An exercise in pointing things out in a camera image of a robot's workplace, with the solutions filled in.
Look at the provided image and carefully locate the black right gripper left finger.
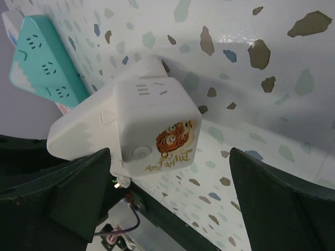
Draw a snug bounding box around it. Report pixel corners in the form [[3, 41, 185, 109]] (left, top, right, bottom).
[[1, 149, 111, 250]]

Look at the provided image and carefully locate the white cartoon sticker adapter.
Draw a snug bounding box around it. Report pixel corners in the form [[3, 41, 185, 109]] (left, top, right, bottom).
[[113, 77, 202, 177]]

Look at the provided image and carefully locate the white socket adapter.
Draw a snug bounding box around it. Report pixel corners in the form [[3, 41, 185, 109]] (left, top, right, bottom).
[[47, 55, 169, 161]]

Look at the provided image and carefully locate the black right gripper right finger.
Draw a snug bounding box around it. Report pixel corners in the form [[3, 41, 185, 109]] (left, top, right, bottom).
[[229, 148, 334, 250]]

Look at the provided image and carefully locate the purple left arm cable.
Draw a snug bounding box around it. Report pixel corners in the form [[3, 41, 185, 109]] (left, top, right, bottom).
[[94, 206, 141, 236]]

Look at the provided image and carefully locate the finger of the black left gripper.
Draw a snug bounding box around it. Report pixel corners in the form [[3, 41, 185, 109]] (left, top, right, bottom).
[[1, 135, 79, 193]]

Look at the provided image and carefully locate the light blue triangular item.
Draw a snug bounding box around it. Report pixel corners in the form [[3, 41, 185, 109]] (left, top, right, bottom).
[[8, 15, 89, 108]]

